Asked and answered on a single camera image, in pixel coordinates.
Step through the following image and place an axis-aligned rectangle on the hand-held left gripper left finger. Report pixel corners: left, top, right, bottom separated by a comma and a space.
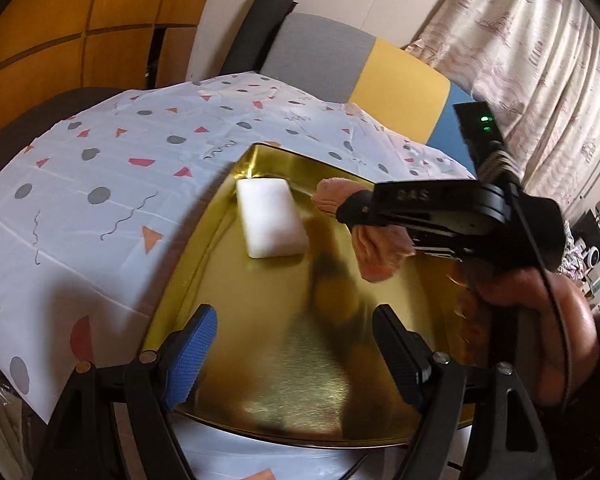
32, 304, 219, 480

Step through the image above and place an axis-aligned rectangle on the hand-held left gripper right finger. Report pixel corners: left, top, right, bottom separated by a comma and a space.
372, 304, 556, 480

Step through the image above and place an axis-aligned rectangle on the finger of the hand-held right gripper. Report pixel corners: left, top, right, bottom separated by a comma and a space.
336, 189, 381, 227

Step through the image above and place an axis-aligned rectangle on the pink towel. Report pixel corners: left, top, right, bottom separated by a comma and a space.
314, 177, 416, 283

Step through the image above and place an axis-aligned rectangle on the gold metal tray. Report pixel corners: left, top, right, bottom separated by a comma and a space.
139, 143, 486, 448

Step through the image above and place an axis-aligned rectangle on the person's right hand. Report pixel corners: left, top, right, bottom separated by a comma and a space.
450, 259, 600, 403

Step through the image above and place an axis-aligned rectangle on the white foam block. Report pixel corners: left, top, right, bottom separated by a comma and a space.
236, 177, 310, 260

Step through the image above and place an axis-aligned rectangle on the floral crumpled cloth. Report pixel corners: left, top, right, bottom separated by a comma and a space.
565, 237, 591, 273

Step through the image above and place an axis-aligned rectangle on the black speaker box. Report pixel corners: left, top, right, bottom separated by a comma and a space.
571, 209, 600, 267

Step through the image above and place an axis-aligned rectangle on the grey yellow blue sofa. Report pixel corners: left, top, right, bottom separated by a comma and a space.
259, 12, 480, 177

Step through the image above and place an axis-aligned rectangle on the white patterned tablecloth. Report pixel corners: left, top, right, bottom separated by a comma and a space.
0, 72, 481, 480

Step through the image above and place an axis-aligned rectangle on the beige printed curtain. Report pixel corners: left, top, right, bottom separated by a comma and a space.
404, 0, 600, 223

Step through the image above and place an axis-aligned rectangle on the black bolster cushion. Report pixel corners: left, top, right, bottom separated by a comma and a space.
219, 0, 299, 80

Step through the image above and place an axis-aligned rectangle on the clear plastic wrapped bundle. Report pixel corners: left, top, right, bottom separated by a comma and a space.
0, 372, 37, 480

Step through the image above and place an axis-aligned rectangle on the orange wooden cabinet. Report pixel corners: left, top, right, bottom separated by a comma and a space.
0, 0, 222, 142

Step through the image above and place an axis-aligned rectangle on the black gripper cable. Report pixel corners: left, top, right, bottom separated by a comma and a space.
490, 140, 576, 407

